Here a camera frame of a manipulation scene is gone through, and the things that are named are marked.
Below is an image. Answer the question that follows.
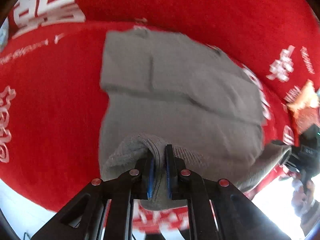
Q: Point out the red sofa cover with characters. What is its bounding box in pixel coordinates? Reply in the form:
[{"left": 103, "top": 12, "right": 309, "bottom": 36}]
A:
[{"left": 1, "top": 0, "right": 319, "bottom": 239}]

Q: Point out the grey knit sweater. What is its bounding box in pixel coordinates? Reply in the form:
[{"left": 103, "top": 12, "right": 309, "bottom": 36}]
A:
[{"left": 99, "top": 29, "right": 291, "bottom": 211}]

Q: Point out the white green floral cloth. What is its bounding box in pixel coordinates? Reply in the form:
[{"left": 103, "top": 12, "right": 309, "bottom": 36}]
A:
[{"left": 0, "top": 18, "right": 9, "bottom": 52}]

